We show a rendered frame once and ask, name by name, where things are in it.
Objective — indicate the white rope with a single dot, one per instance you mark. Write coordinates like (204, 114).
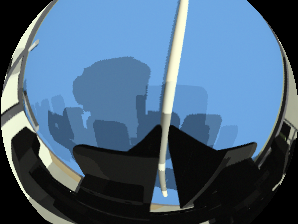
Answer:
(170, 85)

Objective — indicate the silver metal pin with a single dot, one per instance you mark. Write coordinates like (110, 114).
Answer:
(33, 45)

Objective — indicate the blue mat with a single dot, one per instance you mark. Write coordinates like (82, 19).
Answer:
(97, 75)

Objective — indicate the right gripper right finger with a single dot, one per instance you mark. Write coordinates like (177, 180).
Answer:
(196, 165)

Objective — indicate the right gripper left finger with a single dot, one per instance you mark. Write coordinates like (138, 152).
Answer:
(139, 168)

